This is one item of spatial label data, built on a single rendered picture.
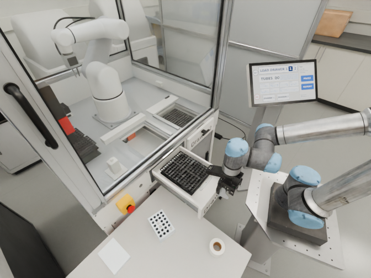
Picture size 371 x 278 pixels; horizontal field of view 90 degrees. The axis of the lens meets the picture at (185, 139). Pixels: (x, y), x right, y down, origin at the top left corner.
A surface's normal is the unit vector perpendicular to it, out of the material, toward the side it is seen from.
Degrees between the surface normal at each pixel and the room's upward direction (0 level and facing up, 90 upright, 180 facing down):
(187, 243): 0
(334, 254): 0
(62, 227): 0
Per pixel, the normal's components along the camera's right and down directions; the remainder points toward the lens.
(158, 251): -0.01, -0.72
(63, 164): 0.78, 0.43
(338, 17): -0.65, 0.50
